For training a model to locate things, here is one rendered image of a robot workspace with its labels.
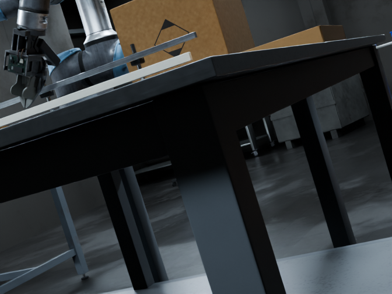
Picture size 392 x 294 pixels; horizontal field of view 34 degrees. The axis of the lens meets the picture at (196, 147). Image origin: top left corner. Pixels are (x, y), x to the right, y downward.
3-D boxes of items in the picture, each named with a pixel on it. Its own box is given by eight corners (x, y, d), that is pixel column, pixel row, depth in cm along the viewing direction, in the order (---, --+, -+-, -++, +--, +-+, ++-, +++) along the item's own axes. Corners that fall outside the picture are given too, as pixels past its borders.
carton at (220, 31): (137, 102, 183) (108, 10, 181) (173, 94, 204) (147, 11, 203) (234, 70, 170) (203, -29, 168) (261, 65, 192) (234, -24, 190)
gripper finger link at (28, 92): (14, 109, 169) (18, 74, 166) (28, 107, 174) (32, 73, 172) (24, 112, 168) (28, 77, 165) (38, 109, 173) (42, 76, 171)
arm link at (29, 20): (30, 9, 170) (56, 14, 167) (28, 26, 171) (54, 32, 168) (11, 8, 163) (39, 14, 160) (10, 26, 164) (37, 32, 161)
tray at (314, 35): (192, 88, 140) (186, 70, 140) (231, 79, 164) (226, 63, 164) (325, 44, 128) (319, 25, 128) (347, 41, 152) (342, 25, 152)
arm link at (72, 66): (64, 97, 217) (52, 58, 216) (101, 86, 214) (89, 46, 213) (51, 99, 205) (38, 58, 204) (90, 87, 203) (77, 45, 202)
